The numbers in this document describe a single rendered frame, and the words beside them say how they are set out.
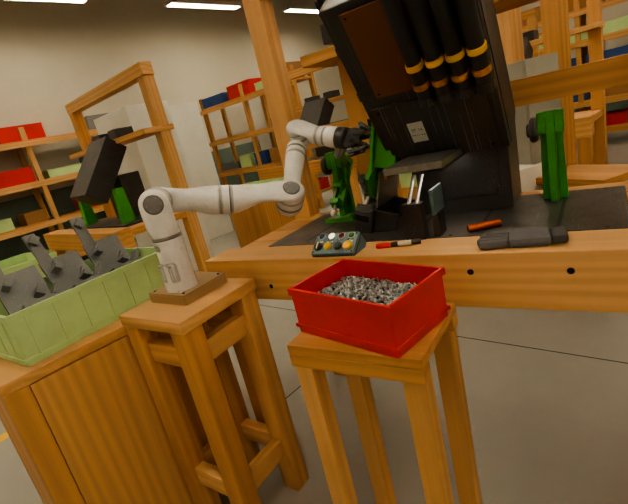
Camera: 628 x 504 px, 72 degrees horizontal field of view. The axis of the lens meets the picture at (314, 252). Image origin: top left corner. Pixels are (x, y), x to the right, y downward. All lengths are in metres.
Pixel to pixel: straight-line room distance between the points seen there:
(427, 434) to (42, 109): 7.97
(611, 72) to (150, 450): 2.00
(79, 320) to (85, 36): 7.72
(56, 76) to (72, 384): 7.38
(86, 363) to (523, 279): 1.32
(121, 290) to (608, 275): 1.47
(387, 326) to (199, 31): 9.71
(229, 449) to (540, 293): 1.01
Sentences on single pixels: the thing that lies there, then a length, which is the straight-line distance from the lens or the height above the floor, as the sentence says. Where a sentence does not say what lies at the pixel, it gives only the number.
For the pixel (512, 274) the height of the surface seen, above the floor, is 0.84.
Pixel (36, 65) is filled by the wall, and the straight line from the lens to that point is 8.61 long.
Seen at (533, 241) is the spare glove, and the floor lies 0.92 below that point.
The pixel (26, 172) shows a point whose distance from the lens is 7.61.
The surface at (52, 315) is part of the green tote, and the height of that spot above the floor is 0.91.
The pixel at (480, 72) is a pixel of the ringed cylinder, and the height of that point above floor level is 1.31.
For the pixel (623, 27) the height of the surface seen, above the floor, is 1.60.
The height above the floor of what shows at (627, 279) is 0.83.
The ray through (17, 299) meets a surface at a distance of 1.85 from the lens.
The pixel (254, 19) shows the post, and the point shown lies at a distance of 2.08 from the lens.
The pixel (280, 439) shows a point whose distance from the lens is 1.71.
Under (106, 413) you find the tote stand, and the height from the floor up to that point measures 0.54.
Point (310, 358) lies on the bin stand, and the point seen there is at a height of 0.77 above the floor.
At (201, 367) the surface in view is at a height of 0.69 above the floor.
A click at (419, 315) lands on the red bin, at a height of 0.85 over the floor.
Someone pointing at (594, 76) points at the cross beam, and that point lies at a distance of 1.73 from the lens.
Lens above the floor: 1.28
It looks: 16 degrees down
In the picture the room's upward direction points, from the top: 13 degrees counter-clockwise
